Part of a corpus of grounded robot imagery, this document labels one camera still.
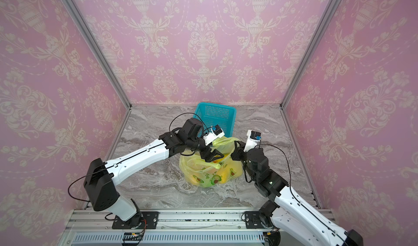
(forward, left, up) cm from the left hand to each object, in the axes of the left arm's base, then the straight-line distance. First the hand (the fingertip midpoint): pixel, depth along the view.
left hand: (219, 150), depth 74 cm
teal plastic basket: (+38, +4, -19) cm, 43 cm away
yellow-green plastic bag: (-9, +5, -6) cm, 12 cm away
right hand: (+3, -7, +3) cm, 8 cm away
